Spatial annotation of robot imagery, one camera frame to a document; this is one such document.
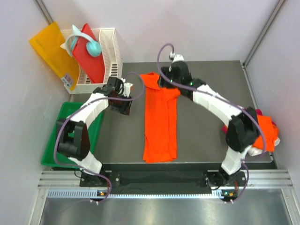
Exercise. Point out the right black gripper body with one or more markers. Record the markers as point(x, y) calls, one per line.
point(168, 72)

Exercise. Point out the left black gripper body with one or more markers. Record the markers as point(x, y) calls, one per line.
point(121, 106)

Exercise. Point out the orange t shirt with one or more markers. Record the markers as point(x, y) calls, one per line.
point(270, 131)
point(160, 121)

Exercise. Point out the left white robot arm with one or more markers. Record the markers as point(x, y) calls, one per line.
point(73, 139)

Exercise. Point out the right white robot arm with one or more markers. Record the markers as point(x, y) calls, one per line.
point(242, 123)

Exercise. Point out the red folder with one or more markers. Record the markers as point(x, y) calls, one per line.
point(93, 67)

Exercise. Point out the teal cat ear headphones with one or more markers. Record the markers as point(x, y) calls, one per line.
point(93, 47)

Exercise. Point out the white file organizer basket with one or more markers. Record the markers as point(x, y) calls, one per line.
point(108, 38)

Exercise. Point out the green plastic tray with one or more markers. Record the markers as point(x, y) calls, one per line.
point(67, 109)

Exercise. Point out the yellow folder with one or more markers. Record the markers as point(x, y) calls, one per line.
point(47, 43)

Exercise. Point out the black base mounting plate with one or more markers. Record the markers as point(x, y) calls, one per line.
point(169, 178)

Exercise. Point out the folded orange t shirt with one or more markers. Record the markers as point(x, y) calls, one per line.
point(270, 131)

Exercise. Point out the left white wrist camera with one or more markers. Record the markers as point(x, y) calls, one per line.
point(127, 89)

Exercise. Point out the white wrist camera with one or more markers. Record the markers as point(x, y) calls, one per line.
point(175, 57)
point(127, 89)

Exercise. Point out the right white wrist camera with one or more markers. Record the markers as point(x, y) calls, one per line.
point(175, 57)

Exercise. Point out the white slotted cable duct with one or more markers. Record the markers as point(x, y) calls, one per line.
point(98, 194)

